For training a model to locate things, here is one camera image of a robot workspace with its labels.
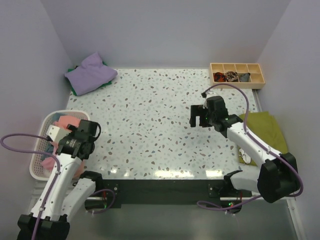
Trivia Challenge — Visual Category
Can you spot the white laundry basket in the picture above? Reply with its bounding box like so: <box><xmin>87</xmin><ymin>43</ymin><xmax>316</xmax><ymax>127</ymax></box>
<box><xmin>29</xmin><ymin>109</ymin><xmax>90</xmax><ymax>181</ymax></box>

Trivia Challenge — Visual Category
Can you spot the grey rolled sock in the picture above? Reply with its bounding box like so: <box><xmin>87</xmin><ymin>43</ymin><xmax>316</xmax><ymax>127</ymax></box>
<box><xmin>238</xmin><ymin>72</ymin><xmax>251</xmax><ymax>83</ymax></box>

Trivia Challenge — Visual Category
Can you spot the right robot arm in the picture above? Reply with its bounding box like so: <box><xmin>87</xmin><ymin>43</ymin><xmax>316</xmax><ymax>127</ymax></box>
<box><xmin>189</xmin><ymin>96</ymin><xmax>303</xmax><ymax>203</ymax></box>

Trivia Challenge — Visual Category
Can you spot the grey blue t-shirt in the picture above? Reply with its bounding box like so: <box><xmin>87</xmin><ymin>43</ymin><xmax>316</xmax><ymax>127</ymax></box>
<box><xmin>44</xmin><ymin>142</ymin><xmax>58</xmax><ymax>156</ymax></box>

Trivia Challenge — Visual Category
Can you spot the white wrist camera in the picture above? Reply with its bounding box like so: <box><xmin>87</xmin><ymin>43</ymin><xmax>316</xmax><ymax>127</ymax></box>
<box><xmin>201</xmin><ymin>91</ymin><xmax>218</xmax><ymax>109</ymax></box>
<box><xmin>46</xmin><ymin>125</ymin><xmax>70</xmax><ymax>144</ymax></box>

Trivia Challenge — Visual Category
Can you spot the red black rolled sock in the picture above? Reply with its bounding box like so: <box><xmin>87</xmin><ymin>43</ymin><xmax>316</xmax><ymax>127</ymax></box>
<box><xmin>213</xmin><ymin>72</ymin><xmax>226</xmax><ymax>83</ymax></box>

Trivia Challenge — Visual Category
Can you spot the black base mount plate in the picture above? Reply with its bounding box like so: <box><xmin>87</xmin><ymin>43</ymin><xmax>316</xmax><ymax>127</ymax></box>
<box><xmin>83</xmin><ymin>178</ymin><xmax>253</xmax><ymax>215</ymax></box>

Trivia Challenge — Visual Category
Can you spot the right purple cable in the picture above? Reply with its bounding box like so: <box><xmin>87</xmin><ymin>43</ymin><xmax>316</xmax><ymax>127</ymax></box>
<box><xmin>196</xmin><ymin>83</ymin><xmax>304</xmax><ymax>210</ymax></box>

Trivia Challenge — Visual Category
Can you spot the folded lilac t-shirt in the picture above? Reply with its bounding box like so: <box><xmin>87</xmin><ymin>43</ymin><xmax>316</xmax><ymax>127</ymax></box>
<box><xmin>64</xmin><ymin>52</ymin><xmax>118</xmax><ymax>96</ymax></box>

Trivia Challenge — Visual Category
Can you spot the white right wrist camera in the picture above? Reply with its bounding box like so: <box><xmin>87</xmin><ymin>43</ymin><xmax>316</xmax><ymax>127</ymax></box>
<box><xmin>201</xmin><ymin>91</ymin><xmax>218</xmax><ymax>109</ymax></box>

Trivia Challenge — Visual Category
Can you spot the salmon pink t-shirt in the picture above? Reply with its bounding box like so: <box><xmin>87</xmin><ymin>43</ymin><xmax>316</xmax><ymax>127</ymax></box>
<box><xmin>53</xmin><ymin>115</ymin><xmax>81</xmax><ymax>129</ymax></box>

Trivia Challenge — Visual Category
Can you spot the light pink t-shirt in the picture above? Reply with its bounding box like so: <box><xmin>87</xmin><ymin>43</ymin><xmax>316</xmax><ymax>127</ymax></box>
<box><xmin>41</xmin><ymin>157</ymin><xmax>85</xmax><ymax>179</ymax></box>

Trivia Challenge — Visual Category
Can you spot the wooden compartment tray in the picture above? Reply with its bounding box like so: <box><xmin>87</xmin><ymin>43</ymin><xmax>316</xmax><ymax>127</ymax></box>
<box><xmin>209</xmin><ymin>63</ymin><xmax>266</xmax><ymax>90</ymax></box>

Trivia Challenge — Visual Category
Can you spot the olive green t-shirt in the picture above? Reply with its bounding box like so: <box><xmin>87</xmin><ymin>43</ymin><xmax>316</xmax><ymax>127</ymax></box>
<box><xmin>246</xmin><ymin>111</ymin><xmax>289</xmax><ymax>154</ymax></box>

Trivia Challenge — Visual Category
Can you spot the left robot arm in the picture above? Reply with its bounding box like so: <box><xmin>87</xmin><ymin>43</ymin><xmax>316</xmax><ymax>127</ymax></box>
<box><xmin>17</xmin><ymin>119</ymin><xmax>104</xmax><ymax>240</ymax></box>

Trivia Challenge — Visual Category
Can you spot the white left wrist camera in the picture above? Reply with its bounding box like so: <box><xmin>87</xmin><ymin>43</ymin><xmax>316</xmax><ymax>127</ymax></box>
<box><xmin>46</xmin><ymin>125</ymin><xmax>70</xmax><ymax>144</ymax></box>

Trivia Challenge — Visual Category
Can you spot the brown patterned rolled sock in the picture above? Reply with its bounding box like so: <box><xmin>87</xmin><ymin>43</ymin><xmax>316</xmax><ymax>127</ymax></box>
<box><xmin>225</xmin><ymin>71</ymin><xmax>239</xmax><ymax>83</ymax></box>

